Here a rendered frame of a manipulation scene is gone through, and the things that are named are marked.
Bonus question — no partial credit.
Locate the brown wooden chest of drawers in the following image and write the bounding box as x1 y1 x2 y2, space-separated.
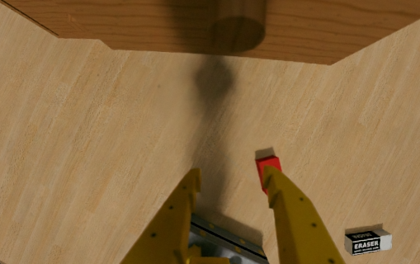
0 0 99 40

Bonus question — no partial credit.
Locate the wooden drawer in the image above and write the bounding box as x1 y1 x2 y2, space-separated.
3 0 94 36
53 0 420 66

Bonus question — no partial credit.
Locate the red 9v battery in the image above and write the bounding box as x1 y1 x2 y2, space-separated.
255 155 281 195

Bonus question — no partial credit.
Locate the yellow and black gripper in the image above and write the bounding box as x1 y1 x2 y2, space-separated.
120 165 346 264

